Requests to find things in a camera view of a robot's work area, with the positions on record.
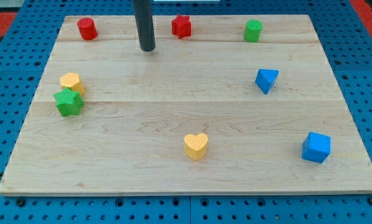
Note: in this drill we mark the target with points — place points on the green cylinder block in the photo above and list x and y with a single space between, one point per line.
253 30

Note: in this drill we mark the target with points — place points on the red star block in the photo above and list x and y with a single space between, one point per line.
181 26

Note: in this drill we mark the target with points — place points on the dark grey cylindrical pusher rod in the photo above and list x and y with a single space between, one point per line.
144 24

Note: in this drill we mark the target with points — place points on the red cylinder block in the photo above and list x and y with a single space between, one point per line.
87 29

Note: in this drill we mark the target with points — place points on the blue triangle block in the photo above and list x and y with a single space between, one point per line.
266 79

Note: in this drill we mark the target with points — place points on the green star block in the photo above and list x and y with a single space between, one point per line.
68 102

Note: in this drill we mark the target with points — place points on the yellow heart block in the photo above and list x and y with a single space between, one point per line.
195 145

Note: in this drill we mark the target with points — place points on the blue cube block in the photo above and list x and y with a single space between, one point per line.
316 147

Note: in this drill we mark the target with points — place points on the light wooden board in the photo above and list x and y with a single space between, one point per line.
128 139

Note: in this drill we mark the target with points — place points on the yellow hexagon block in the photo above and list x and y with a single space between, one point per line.
73 82

